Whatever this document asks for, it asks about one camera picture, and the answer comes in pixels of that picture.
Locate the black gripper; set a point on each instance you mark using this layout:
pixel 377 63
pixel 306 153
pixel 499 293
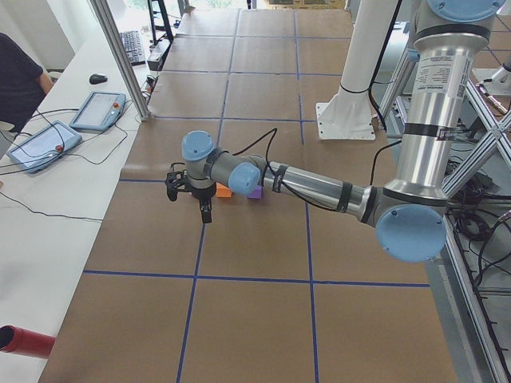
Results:
pixel 202 194

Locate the orange foam block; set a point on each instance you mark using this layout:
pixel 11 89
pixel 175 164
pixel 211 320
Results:
pixel 223 191

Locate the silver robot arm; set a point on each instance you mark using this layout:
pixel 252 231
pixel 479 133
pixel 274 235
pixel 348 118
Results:
pixel 406 212

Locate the purple foam block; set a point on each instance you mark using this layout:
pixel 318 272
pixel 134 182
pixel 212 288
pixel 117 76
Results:
pixel 256 193

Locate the far teach pendant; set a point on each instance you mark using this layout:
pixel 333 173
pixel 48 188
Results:
pixel 99 111

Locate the teach pendant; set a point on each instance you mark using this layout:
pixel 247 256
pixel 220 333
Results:
pixel 42 149
pixel 99 111

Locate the black computer mouse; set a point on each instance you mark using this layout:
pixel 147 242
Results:
pixel 97 78

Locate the near teach pendant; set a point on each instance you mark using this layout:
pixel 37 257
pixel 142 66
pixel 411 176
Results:
pixel 42 149

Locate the black keyboard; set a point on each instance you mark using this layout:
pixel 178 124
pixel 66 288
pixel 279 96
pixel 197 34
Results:
pixel 133 46

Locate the seated person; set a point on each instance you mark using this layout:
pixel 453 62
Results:
pixel 24 85

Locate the red cylinder bottle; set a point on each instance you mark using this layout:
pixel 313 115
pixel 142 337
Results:
pixel 25 342

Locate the aluminium frame post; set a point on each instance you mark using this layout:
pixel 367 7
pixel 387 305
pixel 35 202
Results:
pixel 109 28

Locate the white pedestal column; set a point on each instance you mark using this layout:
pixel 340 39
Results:
pixel 348 115

